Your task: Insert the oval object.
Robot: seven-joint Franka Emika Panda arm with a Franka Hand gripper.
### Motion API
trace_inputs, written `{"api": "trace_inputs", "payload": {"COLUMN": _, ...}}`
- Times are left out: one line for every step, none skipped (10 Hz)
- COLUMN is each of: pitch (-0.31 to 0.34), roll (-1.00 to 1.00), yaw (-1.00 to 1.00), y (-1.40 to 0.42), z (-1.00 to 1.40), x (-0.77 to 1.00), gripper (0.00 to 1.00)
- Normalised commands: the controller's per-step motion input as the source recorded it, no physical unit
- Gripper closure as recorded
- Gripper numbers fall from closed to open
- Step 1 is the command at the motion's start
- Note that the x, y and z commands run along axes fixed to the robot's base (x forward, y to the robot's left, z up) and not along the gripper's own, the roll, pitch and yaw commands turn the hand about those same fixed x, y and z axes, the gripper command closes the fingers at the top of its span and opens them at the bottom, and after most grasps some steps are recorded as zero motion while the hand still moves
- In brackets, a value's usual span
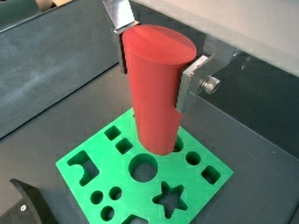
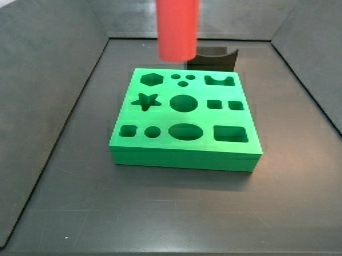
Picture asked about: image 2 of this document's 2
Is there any red oval peg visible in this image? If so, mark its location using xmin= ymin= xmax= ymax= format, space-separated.
xmin=155 ymin=0 xmax=199 ymax=62

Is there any green shape sorter block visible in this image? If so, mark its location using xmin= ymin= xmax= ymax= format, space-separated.
xmin=108 ymin=68 xmax=263 ymax=172

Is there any black curved holder block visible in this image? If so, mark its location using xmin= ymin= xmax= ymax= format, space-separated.
xmin=186 ymin=47 xmax=239 ymax=72

